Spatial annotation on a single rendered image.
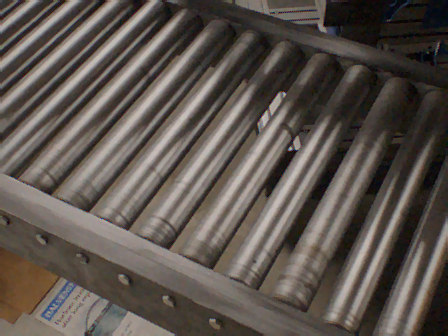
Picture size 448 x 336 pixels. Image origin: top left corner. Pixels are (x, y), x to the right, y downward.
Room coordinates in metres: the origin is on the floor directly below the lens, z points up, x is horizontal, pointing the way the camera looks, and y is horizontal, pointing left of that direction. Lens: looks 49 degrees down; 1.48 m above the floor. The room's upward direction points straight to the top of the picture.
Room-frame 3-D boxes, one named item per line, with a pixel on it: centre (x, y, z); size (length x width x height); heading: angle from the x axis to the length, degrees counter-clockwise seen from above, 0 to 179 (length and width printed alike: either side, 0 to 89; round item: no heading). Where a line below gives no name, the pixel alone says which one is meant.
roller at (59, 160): (0.76, 0.17, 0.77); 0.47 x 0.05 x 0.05; 152
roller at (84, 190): (0.73, 0.11, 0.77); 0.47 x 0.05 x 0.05; 152
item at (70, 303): (0.81, 0.25, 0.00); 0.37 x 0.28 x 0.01; 62
